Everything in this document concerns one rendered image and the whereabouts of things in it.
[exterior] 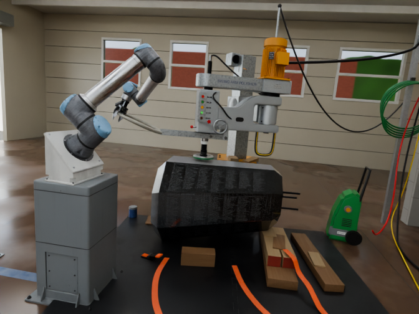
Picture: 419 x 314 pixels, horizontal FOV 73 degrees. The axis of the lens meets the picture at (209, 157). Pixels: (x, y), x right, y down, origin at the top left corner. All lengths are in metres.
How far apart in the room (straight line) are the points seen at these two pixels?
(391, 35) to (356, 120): 2.38
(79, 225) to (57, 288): 0.52
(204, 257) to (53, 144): 1.52
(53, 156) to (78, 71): 8.63
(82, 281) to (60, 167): 0.78
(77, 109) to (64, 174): 0.42
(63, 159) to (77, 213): 0.36
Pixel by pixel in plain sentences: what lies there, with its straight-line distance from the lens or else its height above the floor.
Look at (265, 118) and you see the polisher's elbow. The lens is 3.02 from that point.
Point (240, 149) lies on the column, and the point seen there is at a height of 0.90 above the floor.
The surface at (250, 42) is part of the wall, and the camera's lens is 9.01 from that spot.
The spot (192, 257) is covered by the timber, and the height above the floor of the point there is 0.10.
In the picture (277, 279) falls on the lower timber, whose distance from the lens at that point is 2.53.
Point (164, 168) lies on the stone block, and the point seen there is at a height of 0.79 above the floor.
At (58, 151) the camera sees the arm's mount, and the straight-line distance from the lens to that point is 2.03.
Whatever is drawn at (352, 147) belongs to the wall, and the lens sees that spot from 9.27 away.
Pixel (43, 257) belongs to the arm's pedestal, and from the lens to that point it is 2.33.
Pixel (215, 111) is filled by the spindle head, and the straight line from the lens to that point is 2.83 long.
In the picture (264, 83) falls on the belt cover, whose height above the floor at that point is 1.68.
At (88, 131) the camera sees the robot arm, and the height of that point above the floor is 1.19.
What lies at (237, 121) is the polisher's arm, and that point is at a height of 1.29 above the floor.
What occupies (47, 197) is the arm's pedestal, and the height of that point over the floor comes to 0.74.
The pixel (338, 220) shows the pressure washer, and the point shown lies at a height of 0.24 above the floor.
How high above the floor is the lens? 1.40
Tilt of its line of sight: 10 degrees down
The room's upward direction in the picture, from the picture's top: 4 degrees clockwise
